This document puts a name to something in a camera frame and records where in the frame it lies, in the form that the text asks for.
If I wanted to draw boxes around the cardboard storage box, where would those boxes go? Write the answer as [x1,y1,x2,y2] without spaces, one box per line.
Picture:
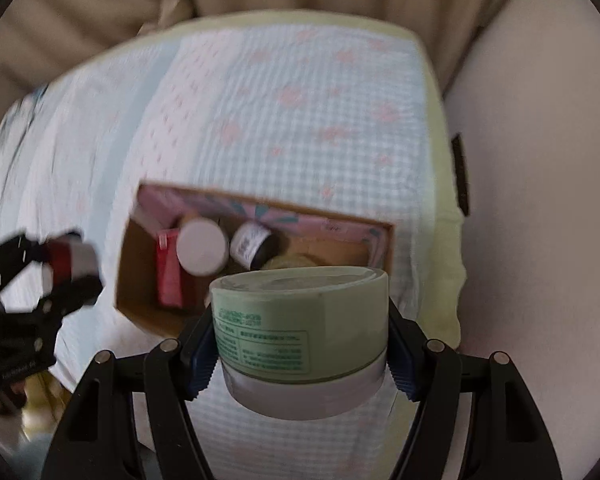
[114,182,394,336]

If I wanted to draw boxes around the red cap small bottle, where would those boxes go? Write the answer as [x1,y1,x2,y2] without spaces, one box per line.
[46,238,98,285]

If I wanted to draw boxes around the dark bottle white label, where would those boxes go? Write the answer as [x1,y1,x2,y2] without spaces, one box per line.
[230,221,272,269]

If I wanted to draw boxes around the white round jar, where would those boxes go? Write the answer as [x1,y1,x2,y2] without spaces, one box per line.
[176,218,228,278]

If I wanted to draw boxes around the checkered floral bed sheet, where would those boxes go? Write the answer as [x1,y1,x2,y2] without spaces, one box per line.
[0,8,470,480]

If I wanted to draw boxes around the green jar white lid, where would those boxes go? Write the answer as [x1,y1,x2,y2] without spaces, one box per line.
[210,266,389,420]

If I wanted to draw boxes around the red cardboard box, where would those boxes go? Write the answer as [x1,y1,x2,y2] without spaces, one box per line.
[156,229,197,311]

